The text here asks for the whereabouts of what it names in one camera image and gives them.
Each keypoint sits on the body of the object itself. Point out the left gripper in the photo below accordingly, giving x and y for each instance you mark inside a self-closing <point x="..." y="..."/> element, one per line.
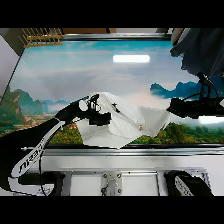
<point x="100" y="118"/>

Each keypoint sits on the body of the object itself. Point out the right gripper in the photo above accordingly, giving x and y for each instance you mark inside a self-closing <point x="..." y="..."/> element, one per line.
<point x="181" y="107"/>

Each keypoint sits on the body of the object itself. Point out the white garment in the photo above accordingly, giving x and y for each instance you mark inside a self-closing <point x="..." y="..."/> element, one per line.
<point x="126" y="123"/>

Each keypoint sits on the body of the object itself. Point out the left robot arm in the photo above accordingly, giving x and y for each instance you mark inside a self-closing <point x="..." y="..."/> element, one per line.
<point x="20" y="143"/>

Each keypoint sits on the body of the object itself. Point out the dark grey garment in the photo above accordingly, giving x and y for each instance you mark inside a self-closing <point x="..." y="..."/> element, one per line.
<point x="203" y="50"/>

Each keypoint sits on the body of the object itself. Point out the beige garment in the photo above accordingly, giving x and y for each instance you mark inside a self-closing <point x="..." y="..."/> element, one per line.
<point x="176" y="35"/>

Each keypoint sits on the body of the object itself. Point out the wooden rack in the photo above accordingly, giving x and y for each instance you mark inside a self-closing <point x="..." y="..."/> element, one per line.
<point x="41" y="37"/>

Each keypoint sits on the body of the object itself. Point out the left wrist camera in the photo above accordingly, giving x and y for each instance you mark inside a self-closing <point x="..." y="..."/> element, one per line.
<point x="93" y="101"/>

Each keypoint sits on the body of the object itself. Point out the silver frame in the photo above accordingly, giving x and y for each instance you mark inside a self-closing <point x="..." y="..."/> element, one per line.
<point x="133" y="160"/>

